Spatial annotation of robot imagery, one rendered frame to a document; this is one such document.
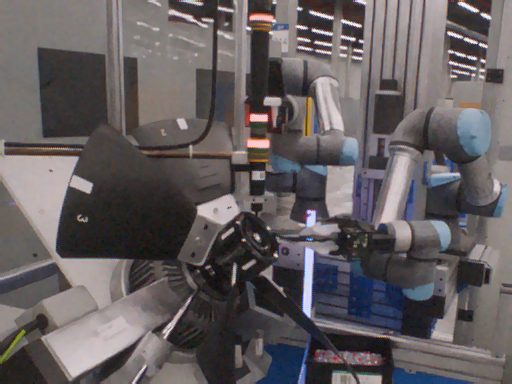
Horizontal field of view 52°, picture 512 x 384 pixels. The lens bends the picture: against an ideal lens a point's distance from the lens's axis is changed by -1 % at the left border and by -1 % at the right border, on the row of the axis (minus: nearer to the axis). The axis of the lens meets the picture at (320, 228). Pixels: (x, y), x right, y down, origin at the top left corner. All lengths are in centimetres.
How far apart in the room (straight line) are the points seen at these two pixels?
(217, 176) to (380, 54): 106
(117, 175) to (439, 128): 82
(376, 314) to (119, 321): 120
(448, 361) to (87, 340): 94
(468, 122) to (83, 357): 100
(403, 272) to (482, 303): 168
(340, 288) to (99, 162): 124
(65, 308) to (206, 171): 40
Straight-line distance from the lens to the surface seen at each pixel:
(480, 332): 301
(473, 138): 137
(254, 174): 109
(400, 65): 199
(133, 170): 91
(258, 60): 108
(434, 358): 148
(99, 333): 89
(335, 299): 197
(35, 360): 82
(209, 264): 104
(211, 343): 79
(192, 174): 113
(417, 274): 128
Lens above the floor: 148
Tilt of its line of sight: 14 degrees down
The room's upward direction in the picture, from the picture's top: 3 degrees clockwise
